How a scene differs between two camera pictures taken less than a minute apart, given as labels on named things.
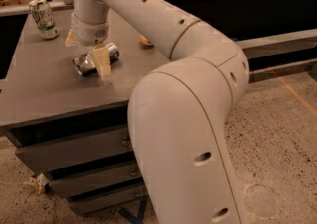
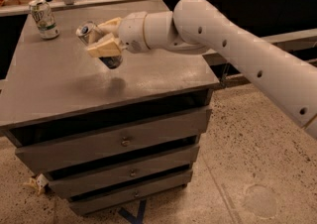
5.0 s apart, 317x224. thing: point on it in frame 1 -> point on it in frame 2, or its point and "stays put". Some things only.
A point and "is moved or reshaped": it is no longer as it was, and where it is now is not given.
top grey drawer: [76, 149] stays put
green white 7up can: [44, 18] stays put
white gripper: [88, 33] -> [132, 32]
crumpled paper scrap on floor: [39, 181] stays put
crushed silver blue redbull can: [84, 62] is moved or reshaped
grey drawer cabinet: [73, 126] stays put
